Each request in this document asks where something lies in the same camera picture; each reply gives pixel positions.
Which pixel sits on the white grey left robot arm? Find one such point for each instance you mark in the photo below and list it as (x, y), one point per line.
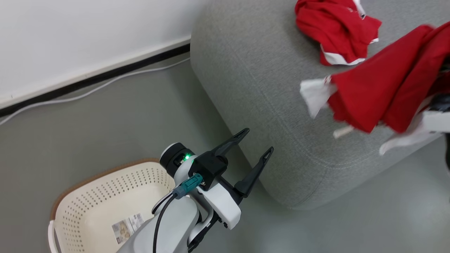
(175, 225)

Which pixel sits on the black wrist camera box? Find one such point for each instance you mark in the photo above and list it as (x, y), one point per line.
(209, 168)

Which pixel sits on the cream perforated laundry basket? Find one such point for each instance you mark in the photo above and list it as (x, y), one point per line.
(105, 196)

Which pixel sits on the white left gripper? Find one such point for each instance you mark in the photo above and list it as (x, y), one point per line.
(221, 205)

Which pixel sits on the grey fabric sofa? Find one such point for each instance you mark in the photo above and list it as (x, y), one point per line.
(253, 70)

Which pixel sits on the black and white baseboard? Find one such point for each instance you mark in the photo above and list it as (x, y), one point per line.
(105, 78)

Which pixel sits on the red garment with white trim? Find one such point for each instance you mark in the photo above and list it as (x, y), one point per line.
(386, 80)
(327, 24)

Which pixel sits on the paper label in basket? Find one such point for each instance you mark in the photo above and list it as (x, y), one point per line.
(127, 227)

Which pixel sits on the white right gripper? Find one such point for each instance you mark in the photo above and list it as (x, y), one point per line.
(437, 121)

